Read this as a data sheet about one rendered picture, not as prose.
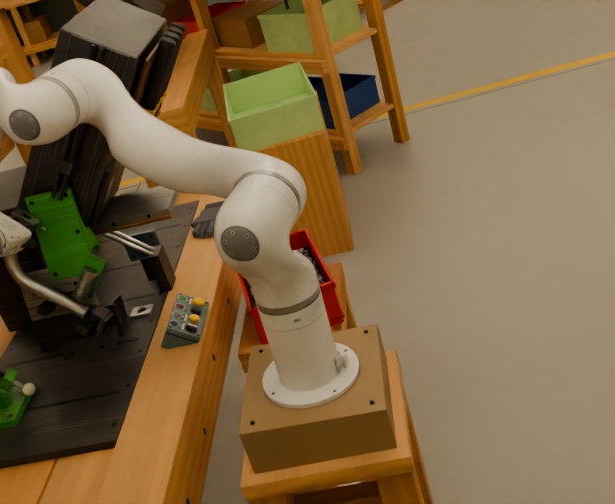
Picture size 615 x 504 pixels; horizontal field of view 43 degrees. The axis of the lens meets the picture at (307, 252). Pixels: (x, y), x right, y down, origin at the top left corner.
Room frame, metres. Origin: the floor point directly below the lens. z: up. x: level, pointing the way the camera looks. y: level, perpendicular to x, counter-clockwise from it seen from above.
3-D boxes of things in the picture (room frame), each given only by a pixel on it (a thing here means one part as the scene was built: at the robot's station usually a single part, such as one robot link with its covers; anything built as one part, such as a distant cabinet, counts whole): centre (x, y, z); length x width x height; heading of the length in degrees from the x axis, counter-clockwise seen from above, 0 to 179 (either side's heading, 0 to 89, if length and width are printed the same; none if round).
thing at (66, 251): (1.77, 0.54, 1.17); 0.13 x 0.12 x 0.20; 170
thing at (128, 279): (1.85, 0.59, 0.89); 1.10 x 0.42 x 0.02; 170
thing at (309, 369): (1.23, 0.06, 1.04); 0.19 x 0.19 x 0.18
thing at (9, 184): (1.98, 0.70, 1.07); 0.30 x 0.18 x 0.34; 170
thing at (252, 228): (1.20, 0.07, 1.25); 0.19 x 0.12 x 0.24; 156
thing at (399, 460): (1.23, 0.06, 0.83); 0.32 x 0.32 x 0.04; 81
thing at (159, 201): (1.91, 0.47, 1.11); 0.39 x 0.16 x 0.03; 80
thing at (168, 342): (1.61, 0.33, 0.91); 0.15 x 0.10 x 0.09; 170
